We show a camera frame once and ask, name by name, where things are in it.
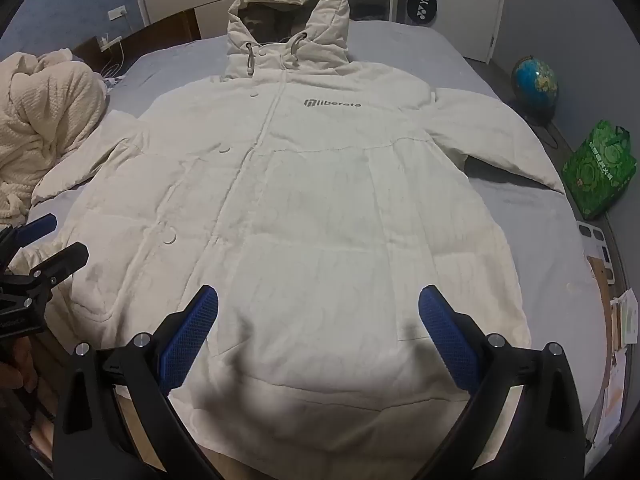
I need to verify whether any person's left hand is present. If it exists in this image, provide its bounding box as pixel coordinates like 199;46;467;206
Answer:
0;347;32;401

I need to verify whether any white hooded padded coat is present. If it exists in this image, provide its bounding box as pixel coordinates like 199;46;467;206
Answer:
10;0;567;461

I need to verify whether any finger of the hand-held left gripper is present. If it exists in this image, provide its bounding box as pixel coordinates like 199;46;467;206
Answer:
0;213;57;261
27;241;90;289

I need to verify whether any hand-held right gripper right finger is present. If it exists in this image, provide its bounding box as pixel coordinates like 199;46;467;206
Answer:
418;284;587;480

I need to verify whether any green shopping bag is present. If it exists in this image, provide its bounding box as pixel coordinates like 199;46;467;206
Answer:
561;120;638;220

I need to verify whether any cream textured blanket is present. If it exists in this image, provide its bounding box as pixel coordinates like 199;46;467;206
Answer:
0;48;108;226

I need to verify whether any white charger cable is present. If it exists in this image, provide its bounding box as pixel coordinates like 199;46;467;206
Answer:
102;42;127;87

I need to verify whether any blue globe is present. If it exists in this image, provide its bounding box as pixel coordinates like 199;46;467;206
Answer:
511;55;558;128

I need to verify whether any white door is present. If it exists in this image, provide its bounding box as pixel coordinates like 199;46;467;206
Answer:
434;0;507;64

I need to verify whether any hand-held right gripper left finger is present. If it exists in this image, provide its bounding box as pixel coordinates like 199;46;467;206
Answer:
52;284;221;480

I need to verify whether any bed with grey sheet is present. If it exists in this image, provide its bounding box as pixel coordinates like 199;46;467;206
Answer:
30;19;613;480

